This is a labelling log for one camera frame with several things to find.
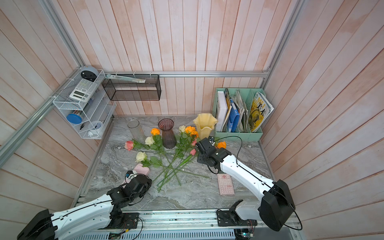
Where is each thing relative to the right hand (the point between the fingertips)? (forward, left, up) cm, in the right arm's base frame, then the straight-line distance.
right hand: (202, 155), depth 84 cm
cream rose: (+15, +35, -8) cm, 39 cm away
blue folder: (+23, -20, +6) cm, 32 cm away
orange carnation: (+23, +7, -7) cm, 25 cm away
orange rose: (+21, +33, -7) cm, 40 cm away
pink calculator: (-13, -13, -11) cm, 21 cm away
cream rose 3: (+27, +13, -7) cm, 31 cm away
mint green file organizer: (+21, -37, -8) cm, 43 cm away
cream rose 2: (+3, +39, -7) cm, 40 cm away
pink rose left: (+11, +47, -7) cm, 49 cm away
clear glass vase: (+14, +41, +5) cm, 43 cm away
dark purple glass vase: (+20, +23, -12) cm, 33 cm away
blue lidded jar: (+10, +67, +21) cm, 71 cm away
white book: (+25, -12, +13) cm, 31 cm away
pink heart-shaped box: (-5, +38, -9) cm, 39 cm away
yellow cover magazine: (+31, -39, +8) cm, 50 cm away
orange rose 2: (+11, -13, -6) cm, 19 cm away
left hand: (-12, +29, -10) cm, 32 cm away
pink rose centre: (+14, +5, -8) cm, 17 cm away
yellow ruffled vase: (+21, -2, +4) cm, 22 cm away
